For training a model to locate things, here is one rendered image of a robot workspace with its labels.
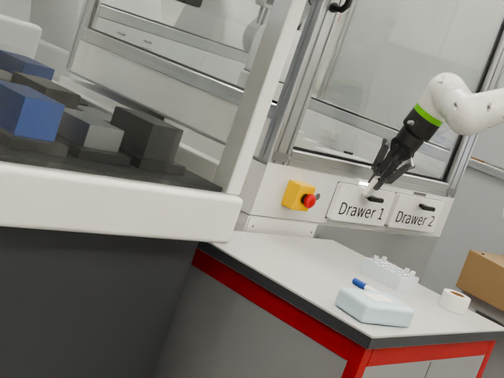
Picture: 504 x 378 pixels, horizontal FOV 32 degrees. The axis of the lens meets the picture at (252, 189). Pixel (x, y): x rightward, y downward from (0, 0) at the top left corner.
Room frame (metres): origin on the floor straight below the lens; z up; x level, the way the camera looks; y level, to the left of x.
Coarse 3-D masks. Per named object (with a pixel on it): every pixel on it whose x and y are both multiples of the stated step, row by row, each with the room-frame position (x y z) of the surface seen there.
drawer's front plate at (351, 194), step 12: (336, 192) 2.48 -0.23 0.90; (348, 192) 2.50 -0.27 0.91; (360, 192) 2.54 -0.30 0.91; (384, 192) 2.64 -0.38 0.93; (336, 204) 2.47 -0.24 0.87; (348, 204) 2.52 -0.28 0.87; (360, 204) 2.56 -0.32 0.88; (372, 204) 2.61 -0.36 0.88; (384, 204) 2.66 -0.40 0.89; (336, 216) 2.49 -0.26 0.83; (348, 216) 2.53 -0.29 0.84; (360, 216) 2.58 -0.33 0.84; (372, 216) 2.63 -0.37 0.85; (384, 216) 2.68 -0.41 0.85
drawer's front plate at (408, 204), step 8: (400, 200) 2.72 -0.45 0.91; (408, 200) 2.76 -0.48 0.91; (416, 200) 2.79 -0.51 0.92; (424, 200) 2.83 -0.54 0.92; (432, 200) 2.87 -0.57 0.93; (392, 208) 2.71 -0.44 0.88; (400, 208) 2.74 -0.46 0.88; (408, 208) 2.77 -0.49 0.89; (416, 208) 2.81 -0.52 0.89; (440, 208) 2.92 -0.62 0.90; (392, 216) 2.71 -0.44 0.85; (400, 216) 2.75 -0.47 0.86; (416, 216) 2.82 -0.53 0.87; (424, 216) 2.86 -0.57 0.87; (392, 224) 2.73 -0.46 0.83; (400, 224) 2.76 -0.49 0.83; (408, 224) 2.80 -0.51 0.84; (416, 224) 2.84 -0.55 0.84; (424, 224) 2.88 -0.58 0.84; (432, 224) 2.91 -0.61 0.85
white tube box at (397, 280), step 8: (368, 264) 2.19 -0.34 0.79; (376, 264) 2.18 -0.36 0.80; (384, 264) 2.23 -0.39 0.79; (368, 272) 2.19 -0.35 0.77; (376, 272) 2.17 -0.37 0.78; (384, 272) 2.16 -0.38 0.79; (392, 272) 2.14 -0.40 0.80; (400, 272) 2.19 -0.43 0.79; (384, 280) 2.15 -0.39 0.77; (392, 280) 2.14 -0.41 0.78; (400, 280) 2.13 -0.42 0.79; (408, 280) 2.15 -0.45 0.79; (416, 280) 2.18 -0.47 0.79; (392, 288) 2.13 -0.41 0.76; (400, 288) 2.13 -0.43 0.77; (408, 288) 2.16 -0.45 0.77
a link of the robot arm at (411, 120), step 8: (416, 112) 2.45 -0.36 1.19; (408, 120) 2.46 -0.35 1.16; (416, 120) 2.45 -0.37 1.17; (424, 120) 2.44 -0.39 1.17; (408, 128) 2.46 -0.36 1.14; (416, 128) 2.45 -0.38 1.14; (424, 128) 2.44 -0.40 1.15; (432, 128) 2.45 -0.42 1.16; (416, 136) 2.47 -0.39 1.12; (424, 136) 2.45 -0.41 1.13
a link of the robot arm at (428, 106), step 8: (432, 80) 2.45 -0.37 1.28; (440, 80) 2.43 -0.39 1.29; (448, 80) 2.42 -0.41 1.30; (456, 80) 2.42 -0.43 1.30; (432, 88) 2.43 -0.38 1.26; (440, 88) 2.41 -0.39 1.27; (448, 88) 2.39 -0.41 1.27; (456, 88) 2.38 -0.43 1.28; (424, 96) 2.45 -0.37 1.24; (432, 96) 2.43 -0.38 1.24; (440, 96) 2.39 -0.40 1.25; (416, 104) 2.47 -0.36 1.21; (424, 104) 2.44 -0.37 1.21; (432, 104) 2.43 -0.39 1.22; (424, 112) 2.44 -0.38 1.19; (432, 112) 2.43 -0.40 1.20; (432, 120) 2.44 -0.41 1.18; (440, 120) 2.45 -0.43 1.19
